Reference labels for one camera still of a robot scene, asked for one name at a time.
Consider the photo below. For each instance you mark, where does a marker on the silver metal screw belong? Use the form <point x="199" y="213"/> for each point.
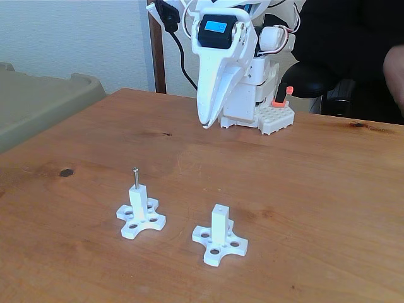
<point x="136" y="180"/>

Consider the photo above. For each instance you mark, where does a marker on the black and orange clamp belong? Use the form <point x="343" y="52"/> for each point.
<point x="280" y="98"/>

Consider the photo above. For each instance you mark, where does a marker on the black office chair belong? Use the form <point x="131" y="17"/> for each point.
<point x="306" y="82"/>

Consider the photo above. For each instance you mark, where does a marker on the person's hand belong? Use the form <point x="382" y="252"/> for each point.
<point x="396" y="75"/>

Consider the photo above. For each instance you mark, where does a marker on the person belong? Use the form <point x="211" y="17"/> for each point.
<point x="347" y="31"/>

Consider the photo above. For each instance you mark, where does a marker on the beige plastic bin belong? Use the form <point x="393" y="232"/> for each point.
<point x="38" y="104"/>

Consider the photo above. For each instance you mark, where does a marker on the white printed post holder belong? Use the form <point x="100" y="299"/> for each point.
<point x="219" y="224"/>
<point x="137" y="202"/>

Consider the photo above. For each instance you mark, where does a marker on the white perforated base plate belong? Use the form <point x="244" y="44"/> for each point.
<point x="274" y="121"/>

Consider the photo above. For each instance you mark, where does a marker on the black camera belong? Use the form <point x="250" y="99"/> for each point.
<point x="168" y="17"/>

